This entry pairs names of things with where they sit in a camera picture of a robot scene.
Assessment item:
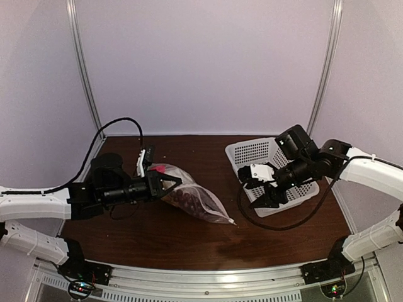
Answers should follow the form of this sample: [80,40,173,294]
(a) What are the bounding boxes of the red toy bell pepper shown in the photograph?
[149,164,167,174]

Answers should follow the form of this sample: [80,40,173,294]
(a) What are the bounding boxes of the dark red toy grapes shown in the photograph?
[162,186,213,221]

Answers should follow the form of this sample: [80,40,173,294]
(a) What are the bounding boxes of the clear zip top bag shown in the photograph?
[150,164,236,225]

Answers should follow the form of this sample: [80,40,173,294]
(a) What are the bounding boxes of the white perforated plastic basket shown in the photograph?
[225,137,320,218]

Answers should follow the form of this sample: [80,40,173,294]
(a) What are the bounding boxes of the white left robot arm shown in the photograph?
[1,150,182,279]

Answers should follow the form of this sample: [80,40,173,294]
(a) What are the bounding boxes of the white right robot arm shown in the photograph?
[237,125,402,278]

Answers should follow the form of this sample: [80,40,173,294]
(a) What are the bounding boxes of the right round circuit board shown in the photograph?
[320,280,346,300]

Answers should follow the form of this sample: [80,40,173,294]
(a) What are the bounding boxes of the round circuit board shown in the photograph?
[67,280,95,300]
[320,280,346,300]

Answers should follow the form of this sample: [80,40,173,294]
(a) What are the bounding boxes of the left round circuit board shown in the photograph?
[67,280,95,300]

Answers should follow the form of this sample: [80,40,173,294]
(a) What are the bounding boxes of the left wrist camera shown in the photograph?
[136,145,155,177]

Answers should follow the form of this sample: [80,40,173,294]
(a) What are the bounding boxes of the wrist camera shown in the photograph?
[237,164,276,189]
[136,145,155,177]

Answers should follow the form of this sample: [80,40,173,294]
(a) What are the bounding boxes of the black right camera cable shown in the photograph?
[236,154,403,230]

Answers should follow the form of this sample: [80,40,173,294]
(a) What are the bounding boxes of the black camera cable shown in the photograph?
[236,154,403,230]
[0,117,144,196]

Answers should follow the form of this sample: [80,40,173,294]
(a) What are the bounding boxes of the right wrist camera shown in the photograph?
[237,164,276,189]

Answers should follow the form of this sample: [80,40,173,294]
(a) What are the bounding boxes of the black left camera cable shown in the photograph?
[0,117,144,196]

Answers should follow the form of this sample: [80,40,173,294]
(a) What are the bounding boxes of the front aluminium rail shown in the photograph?
[31,248,383,302]

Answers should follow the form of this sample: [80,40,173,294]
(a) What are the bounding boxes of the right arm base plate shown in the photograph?
[300,259,355,284]

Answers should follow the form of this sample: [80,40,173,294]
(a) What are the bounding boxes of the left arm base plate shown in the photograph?
[58,261,112,286]

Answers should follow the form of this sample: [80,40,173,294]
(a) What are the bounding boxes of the left aluminium frame post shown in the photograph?
[66,0,102,130]

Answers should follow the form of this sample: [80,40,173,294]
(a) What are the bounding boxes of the aluminium frame post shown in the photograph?
[66,0,102,130]
[307,0,344,136]

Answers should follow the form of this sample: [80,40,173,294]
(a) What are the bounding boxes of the right aluminium frame post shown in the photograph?
[307,0,344,136]

